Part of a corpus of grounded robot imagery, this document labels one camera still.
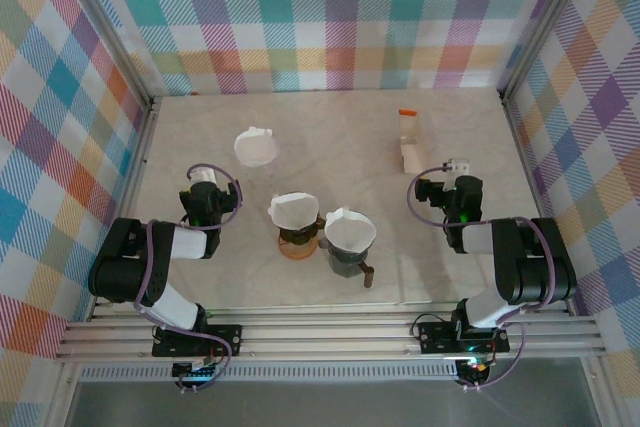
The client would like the circuit board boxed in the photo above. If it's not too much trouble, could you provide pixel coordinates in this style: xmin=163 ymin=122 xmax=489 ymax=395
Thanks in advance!
xmin=171 ymin=354 xmax=224 ymax=383
xmin=452 ymin=355 xmax=496 ymax=381

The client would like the right circuit board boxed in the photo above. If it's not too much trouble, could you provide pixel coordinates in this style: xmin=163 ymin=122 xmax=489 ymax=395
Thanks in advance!
xmin=452 ymin=355 xmax=496 ymax=381

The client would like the orange glass cup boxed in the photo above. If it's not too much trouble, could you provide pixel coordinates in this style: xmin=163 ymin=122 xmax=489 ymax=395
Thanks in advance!
xmin=277 ymin=236 xmax=318 ymax=262

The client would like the white paper coffee filter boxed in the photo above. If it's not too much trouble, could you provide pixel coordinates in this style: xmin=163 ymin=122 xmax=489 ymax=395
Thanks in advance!
xmin=323 ymin=206 xmax=377 ymax=254
xmin=269 ymin=191 xmax=320 ymax=231
xmin=233 ymin=125 xmax=279 ymax=168

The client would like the left circuit board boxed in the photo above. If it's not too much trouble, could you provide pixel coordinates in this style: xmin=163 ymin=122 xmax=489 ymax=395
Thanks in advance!
xmin=171 ymin=354 xmax=224 ymax=383

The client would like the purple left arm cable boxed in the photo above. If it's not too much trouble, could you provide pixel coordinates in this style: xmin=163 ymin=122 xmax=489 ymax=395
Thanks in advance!
xmin=133 ymin=163 xmax=245 ymax=392

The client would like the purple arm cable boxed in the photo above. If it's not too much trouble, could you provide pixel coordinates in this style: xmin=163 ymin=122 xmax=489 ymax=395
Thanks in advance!
xmin=133 ymin=163 xmax=245 ymax=392
xmin=406 ymin=165 xmax=556 ymax=392

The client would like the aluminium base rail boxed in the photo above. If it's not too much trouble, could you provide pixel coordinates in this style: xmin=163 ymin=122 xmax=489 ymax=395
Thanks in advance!
xmin=53 ymin=286 xmax=607 ymax=363

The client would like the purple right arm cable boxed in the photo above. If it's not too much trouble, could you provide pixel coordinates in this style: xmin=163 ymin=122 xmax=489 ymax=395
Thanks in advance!
xmin=406 ymin=165 xmax=556 ymax=392

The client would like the grey metal base panel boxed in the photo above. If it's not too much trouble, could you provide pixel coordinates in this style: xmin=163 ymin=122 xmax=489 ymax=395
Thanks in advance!
xmin=64 ymin=379 xmax=601 ymax=427

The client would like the short aluminium frame post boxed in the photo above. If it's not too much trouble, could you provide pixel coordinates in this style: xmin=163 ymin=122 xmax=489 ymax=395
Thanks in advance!
xmin=579 ymin=354 xmax=619 ymax=427

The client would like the white perforated cable duct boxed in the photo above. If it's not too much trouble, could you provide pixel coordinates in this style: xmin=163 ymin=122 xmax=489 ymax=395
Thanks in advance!
xmin=79 ymin=364 xmax=461 ymax=383

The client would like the orange and white filter packet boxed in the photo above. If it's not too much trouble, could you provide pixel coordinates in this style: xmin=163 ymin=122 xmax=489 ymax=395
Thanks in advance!
xmin=398 ymin=107 xmax=426 ymax=174

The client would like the aluminium side rail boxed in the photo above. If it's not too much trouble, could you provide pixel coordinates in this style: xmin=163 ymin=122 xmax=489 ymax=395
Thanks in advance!
xmin=87 ymin=95 xmax=162 ymax=321

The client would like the amber plastic coffee dripper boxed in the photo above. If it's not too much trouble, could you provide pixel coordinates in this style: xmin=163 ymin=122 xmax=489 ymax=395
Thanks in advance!
xmin=277 ymin=214 xmax=326 ymax=248

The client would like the colourful checked backdrop cloth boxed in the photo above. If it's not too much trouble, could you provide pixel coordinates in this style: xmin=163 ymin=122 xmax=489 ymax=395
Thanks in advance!
xmin=504 ymin=0 xmax=640 ymax=388
xmin=0 ymin=0 xmax=151 ymax=363
xmin=62 ymin=0 xmax=589 ymax=97

